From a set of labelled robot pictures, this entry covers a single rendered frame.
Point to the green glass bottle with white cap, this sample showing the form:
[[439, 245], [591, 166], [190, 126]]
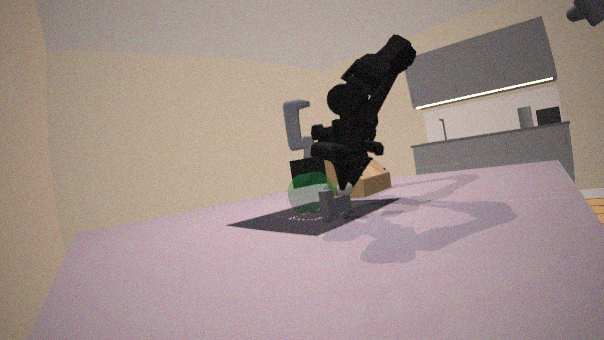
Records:
[[303, 191]]

